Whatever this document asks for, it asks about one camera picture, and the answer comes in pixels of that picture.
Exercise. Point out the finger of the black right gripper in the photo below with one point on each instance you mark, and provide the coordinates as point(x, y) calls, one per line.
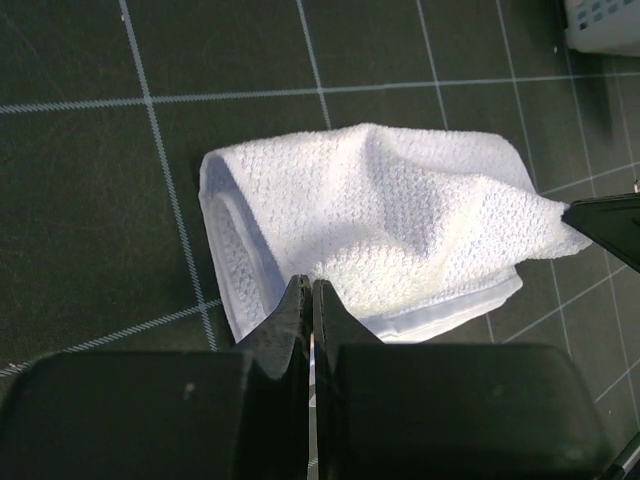
point(611, 222)

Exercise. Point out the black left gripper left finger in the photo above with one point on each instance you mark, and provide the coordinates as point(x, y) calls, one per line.
point(274, 438)

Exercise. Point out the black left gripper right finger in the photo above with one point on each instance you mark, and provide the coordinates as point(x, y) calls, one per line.
point(333, 328)

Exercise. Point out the white towel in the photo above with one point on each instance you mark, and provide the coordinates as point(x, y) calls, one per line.
point(418, 231)

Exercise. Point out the white laundry basket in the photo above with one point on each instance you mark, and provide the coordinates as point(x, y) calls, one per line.
point(603, 26)

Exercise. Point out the black grid cutting mat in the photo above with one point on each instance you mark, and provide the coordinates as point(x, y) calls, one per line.
point(108, 107)

